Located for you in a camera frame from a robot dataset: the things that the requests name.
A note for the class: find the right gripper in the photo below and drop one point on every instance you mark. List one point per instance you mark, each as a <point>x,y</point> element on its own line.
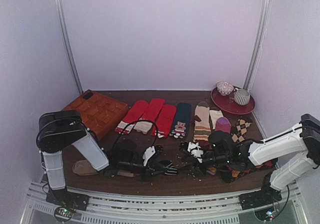
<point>215,162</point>

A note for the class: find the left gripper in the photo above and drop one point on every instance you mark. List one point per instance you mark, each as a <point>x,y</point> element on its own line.
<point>152,171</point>

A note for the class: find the black white striped sock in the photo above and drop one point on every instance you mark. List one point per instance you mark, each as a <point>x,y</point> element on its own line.
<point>170,169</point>

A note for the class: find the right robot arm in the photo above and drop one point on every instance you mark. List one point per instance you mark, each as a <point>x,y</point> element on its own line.
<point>233,160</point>

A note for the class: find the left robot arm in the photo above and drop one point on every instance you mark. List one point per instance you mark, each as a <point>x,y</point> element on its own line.
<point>58,130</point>

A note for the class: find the purple yellow sock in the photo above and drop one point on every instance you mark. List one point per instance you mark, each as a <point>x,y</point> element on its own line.
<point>212,170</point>

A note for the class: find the beige striped sock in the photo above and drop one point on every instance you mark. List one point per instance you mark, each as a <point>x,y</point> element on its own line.
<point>202,128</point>

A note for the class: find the red sock right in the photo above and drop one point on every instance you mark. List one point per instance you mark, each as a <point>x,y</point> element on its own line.
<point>164,121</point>

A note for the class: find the red sock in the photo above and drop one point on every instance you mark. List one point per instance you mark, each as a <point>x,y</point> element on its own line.
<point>134,114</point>
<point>150,114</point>
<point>164,121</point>

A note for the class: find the black orange argyle sock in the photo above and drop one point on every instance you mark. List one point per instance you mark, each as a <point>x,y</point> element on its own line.
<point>229,175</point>

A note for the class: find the dark green reindeer sock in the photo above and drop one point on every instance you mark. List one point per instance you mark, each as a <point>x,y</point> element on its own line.
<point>181,121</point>

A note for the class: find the purple magenta sock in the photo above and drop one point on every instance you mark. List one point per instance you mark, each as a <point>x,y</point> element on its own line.
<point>223,124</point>

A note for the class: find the red sock middle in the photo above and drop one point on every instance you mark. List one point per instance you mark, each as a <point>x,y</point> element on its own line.
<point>150,114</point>

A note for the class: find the cream short sock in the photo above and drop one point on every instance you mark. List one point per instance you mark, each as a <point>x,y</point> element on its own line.
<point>214,116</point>

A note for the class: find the brown argyle sock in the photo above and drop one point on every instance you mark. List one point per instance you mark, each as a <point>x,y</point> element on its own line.
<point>239,130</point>

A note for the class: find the red sock left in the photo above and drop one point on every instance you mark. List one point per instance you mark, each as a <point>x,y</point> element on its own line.
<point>134,114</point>

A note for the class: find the dark red plate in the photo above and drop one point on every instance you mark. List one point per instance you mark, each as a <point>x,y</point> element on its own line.
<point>227,103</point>

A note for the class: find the orange divided organizer tray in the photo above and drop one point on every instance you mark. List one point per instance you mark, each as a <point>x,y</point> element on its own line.
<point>99,113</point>

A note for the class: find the tan sock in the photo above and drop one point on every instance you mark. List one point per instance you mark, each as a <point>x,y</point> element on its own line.
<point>83,168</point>

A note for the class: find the patterned white bowl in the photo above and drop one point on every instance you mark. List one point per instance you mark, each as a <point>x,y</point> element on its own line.
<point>224,88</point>

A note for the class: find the striped grey cup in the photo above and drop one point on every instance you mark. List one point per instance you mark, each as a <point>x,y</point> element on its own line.
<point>241,96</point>

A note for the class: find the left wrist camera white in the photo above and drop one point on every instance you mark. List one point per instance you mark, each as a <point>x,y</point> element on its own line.
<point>148,153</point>

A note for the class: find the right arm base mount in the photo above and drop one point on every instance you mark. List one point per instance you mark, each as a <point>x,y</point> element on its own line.
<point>265,203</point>

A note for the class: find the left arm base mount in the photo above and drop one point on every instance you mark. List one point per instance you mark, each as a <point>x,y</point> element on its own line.
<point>68,203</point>

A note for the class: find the right aluminium frame post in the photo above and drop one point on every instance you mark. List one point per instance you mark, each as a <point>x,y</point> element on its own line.
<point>257,50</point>

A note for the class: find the aluminium frame post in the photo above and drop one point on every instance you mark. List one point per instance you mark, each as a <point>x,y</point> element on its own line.
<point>67,45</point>
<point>257,50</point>

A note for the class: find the left aluminium frame post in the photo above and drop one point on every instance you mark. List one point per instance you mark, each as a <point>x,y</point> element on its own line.
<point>67,45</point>

